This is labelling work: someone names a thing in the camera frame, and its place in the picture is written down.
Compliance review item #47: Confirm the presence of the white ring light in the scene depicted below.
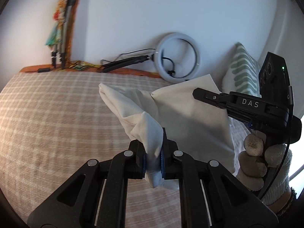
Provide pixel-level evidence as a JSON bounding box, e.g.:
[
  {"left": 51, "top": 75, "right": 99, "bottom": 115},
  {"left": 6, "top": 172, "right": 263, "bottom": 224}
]
[{"left": 154, "top": 32, "right": 203, "bottom": 83}]

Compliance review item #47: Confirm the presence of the green white striped pillow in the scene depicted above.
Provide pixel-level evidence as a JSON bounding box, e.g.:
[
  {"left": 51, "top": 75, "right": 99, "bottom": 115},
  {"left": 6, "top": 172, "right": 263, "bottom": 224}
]
[{"left": 222, "top": 42, "right": 260, "bottom": 97}]

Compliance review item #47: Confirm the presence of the black ring light stand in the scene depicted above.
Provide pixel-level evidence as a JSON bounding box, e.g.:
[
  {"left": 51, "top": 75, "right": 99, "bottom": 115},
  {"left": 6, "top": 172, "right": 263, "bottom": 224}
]
[{"left": 98, "top": 48, "right": 155, "bottom": 73}]

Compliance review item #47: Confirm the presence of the orange wooden bed frame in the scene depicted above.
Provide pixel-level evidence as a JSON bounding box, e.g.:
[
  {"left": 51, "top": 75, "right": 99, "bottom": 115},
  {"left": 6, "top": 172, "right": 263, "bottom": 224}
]
[{"left": 18, "top": 62, "right": 162, "bottom": 79}]

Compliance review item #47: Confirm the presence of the right hand in white glove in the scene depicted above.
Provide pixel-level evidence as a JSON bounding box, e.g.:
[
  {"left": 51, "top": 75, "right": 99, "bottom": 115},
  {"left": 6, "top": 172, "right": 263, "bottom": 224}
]
[{"left": 236, "top": 133, "right": 292, "bottom": 206}]

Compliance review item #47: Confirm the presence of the folded tripod with colourful scarf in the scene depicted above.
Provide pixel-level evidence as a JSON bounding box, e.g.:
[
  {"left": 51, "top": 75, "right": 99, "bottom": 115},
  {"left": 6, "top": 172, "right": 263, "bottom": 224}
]
[{"left": 45, "top": 0, "right": 79, "bottom": 69}]

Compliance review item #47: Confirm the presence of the white t-shirt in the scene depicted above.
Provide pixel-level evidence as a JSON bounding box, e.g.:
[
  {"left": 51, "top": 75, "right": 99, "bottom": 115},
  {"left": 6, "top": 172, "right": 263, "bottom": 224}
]
[{"left": 99, "top": 75, "right": 235, "bottom": 189}]

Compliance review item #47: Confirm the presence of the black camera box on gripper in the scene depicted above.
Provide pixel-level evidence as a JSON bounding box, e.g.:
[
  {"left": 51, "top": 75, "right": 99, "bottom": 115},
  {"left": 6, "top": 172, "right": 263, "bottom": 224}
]
[{"left": 259, "top": 52, "right": 290, "bottom": 105}]

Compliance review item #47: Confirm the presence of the right forearm with bracelet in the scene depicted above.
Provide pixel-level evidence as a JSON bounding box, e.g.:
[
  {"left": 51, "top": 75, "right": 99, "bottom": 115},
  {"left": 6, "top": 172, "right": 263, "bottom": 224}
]
[{"left": 268, "top": 187, "right": 297, "bottom": 217}]

